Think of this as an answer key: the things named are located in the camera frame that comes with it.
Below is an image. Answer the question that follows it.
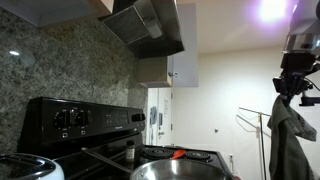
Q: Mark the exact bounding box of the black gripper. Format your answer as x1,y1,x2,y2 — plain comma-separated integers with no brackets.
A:
279,51,318,98

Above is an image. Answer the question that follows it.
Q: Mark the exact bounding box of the green towel with floral band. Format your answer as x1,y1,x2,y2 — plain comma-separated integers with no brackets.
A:
267,94,318,180

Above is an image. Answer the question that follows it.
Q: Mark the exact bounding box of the bright ceiling light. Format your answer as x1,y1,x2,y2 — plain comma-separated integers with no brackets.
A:
256,0,291,26

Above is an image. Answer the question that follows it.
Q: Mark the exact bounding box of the thin metal rod stand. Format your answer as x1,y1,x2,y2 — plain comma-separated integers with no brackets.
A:
237,106,272,180

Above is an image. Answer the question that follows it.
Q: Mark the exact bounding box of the black coil burner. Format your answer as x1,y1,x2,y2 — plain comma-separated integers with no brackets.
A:
141,146,175,160
183,150,213,164

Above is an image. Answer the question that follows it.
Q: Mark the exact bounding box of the white door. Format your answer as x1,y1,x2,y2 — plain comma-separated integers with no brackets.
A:
146,87,174,147

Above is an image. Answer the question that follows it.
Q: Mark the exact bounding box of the red silicone spatula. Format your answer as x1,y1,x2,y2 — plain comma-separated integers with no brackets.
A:
169,148,188,161

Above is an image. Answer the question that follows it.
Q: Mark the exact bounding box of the blue item on door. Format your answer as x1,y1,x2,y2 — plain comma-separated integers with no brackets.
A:
149,105,158,127

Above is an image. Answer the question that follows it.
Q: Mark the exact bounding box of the stainless steel pot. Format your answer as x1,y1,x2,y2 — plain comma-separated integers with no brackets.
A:
80,146,236,180

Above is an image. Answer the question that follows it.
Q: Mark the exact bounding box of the steel range hood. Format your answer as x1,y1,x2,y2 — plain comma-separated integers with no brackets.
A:
98,0,186,60

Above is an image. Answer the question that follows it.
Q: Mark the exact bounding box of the small spice jar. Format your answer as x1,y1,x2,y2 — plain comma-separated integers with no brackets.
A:
125,139,136,163

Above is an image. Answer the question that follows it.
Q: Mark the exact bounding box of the wooden upper cabinet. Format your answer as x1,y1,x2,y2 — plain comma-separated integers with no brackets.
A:
0,0,115,28

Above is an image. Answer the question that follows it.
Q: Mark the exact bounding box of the black electric stove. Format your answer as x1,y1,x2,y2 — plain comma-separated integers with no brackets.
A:
17,96,236,180

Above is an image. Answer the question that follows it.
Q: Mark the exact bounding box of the wall cabinet with grey door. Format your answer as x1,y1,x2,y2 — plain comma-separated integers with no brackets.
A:
137,3,200,89

